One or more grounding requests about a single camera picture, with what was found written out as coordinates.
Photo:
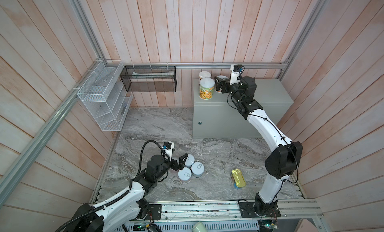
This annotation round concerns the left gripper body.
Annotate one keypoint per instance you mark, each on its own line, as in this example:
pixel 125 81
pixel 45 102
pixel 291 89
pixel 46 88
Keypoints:
pixel 174 165

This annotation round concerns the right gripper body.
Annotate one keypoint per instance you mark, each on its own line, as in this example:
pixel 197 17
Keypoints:
pixel 228 89

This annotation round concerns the tall can green label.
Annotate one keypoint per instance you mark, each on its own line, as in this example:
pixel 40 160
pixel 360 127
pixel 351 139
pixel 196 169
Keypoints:
pixel 206 88

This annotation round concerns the yellow can white lid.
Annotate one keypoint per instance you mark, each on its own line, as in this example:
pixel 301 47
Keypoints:
pixel 204 75

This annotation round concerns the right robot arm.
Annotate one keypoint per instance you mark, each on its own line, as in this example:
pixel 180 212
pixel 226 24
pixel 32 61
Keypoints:
pixel 286 154

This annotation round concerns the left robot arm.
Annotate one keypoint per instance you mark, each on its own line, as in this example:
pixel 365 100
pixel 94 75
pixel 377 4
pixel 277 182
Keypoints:
pixel 130 203

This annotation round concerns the silver can pull tab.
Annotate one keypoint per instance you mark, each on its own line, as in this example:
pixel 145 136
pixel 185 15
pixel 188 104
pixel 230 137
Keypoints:
pixel 190 161

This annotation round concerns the pink can white lid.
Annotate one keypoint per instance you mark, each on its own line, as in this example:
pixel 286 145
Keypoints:
pixel 185 175

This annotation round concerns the blue can pull tab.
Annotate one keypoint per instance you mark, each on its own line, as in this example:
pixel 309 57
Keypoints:
pixel 197 169

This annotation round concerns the yellow rectangular sardine tin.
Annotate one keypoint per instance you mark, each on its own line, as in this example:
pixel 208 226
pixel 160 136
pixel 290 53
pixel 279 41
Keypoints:
pixel 238 178

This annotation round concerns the white cup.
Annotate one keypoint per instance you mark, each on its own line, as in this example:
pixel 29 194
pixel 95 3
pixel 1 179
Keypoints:
pixel 199 227

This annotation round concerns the black mesh basket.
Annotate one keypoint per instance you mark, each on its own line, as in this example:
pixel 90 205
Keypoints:
pixel 149 79

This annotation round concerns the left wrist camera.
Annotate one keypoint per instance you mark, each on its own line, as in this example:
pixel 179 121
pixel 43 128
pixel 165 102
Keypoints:
pixel 168 148

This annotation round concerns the aluminium mounting rail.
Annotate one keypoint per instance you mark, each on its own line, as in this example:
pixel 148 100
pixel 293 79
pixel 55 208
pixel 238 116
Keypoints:
pixel 194 211

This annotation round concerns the white wire shelf rack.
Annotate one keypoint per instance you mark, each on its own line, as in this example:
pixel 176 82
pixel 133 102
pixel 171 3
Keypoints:
pixel 104 95

